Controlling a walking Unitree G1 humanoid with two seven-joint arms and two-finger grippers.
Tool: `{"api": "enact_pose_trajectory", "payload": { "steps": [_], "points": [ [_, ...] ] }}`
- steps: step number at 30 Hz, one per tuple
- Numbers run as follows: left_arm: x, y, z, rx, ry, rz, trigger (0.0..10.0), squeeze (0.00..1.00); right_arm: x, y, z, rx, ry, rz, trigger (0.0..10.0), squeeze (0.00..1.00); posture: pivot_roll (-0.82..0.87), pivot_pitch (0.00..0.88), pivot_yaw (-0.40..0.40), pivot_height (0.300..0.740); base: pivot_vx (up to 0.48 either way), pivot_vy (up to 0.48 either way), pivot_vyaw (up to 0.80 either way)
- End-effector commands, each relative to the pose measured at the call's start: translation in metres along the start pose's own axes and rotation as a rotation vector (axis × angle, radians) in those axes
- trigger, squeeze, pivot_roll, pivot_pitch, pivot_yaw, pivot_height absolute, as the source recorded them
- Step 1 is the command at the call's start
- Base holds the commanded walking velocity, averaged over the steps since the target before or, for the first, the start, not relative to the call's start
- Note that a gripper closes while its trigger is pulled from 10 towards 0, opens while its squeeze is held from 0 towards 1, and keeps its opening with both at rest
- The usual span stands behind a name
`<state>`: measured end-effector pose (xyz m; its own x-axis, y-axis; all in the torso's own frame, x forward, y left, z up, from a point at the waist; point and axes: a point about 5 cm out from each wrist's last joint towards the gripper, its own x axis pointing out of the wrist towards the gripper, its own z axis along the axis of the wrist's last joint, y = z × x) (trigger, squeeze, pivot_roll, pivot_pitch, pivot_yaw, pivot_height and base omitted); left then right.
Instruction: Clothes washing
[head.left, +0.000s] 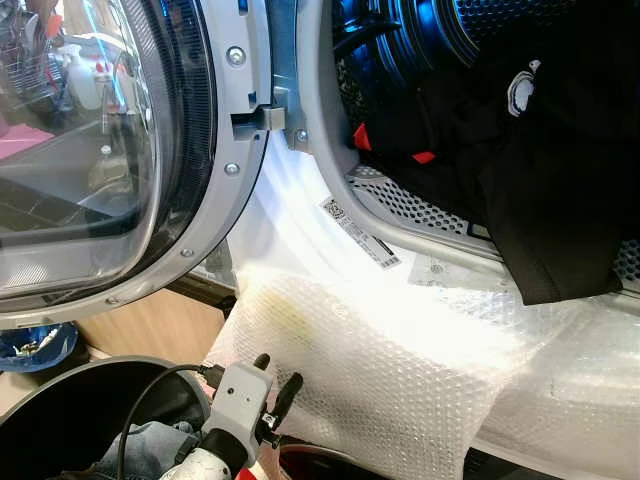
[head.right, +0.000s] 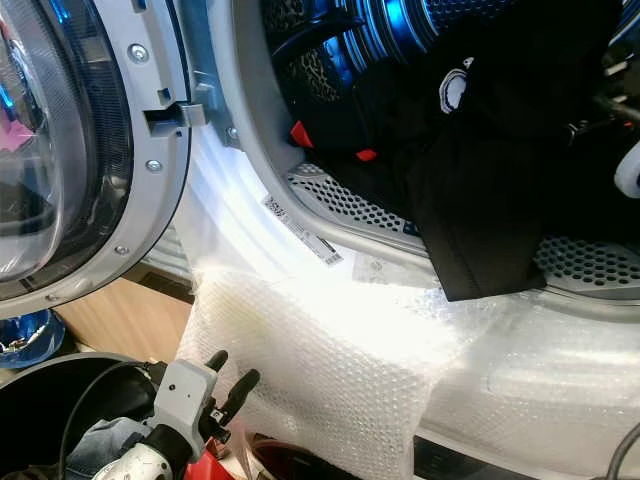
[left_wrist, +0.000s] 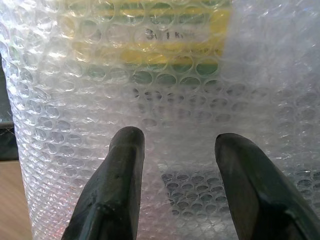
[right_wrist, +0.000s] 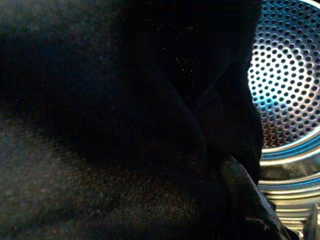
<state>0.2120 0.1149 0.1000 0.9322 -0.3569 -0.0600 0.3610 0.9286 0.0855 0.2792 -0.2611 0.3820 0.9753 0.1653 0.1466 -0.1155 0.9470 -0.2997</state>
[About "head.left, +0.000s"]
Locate grey round washer door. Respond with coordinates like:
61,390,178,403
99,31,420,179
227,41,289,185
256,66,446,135
0,0,275,329

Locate bubble wrap sheet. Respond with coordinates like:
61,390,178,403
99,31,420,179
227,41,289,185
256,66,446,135
204,264,640,480

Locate steel washer drum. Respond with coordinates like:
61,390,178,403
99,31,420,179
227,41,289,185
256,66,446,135
330,0,640,286

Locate barcode label sticker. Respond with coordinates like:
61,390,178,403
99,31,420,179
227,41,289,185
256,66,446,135
319,195,402,270

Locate black garment with white logo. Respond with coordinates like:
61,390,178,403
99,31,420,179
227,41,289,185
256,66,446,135
358,0,640,307

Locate black round laundry bin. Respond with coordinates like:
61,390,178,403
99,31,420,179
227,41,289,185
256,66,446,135
0,354,217,480

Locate white washing machine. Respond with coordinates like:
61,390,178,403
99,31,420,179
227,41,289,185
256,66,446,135
200,0,640,480

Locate blue jeans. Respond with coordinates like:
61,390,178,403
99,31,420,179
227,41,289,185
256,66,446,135
94,419,203,480

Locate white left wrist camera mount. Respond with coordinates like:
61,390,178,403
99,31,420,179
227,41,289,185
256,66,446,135
204,361,274,461

